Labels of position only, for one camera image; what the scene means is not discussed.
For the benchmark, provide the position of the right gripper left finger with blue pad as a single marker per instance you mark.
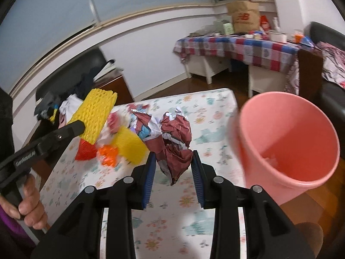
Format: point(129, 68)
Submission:
point(130, 193)

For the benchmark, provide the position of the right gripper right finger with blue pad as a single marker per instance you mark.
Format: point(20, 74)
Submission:
point(218, 193)

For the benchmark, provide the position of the dark red paper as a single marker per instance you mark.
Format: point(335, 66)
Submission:
point(177, 137)

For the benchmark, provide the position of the colourful wrapper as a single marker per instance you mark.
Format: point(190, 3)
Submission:
point(148, 128)

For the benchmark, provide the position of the yellow foam net sleeve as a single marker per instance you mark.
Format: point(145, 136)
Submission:
point(93, 112)

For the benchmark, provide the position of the pink plastic trash bin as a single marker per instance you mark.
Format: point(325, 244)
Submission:
point(287, 145)

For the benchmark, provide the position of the person's left hand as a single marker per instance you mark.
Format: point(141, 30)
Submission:
point(31, 208)

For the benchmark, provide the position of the orange foam net piece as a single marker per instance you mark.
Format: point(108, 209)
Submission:
point(108, 155)

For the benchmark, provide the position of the floral tablecloth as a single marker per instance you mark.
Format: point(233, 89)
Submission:
point(173, 225)

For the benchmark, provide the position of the red foam net piece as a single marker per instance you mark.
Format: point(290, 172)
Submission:
point(86, 151)

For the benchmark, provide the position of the black leather chair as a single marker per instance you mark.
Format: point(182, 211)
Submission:
point(74, 77)

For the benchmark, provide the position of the brown wooden nightstand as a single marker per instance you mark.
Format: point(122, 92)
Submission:
point(114, 81)

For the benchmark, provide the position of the white cabinet under table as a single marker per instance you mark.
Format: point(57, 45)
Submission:
point(206, 66)

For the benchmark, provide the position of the black leather sofa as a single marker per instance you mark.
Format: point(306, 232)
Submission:
point(330, 95)

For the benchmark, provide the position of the plaid checkered tablecloth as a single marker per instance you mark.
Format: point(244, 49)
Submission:
point(278, 57)

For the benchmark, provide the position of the dark wooden side cabinet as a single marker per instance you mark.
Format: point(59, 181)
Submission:
point(310, 72)

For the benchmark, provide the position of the light green box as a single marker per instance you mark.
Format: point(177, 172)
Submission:
point(223, 27)

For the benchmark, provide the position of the white round bowl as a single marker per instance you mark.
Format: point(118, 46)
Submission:
point(278, 37)

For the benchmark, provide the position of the pile of clothes on sofa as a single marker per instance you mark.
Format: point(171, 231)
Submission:
point(333, 64)

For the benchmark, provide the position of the orange tissue box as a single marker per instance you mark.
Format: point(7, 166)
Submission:
point(298, 36)

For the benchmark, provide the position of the red packet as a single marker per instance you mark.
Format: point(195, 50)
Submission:
point(264, 24)

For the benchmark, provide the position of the blue plastic bag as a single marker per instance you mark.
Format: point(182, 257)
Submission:
point(306, 41)

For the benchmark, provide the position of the white bottle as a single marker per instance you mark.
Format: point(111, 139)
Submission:
point(276, 24)

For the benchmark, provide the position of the brown paper shopping bag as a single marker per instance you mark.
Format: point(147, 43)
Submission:
point(245, 16)

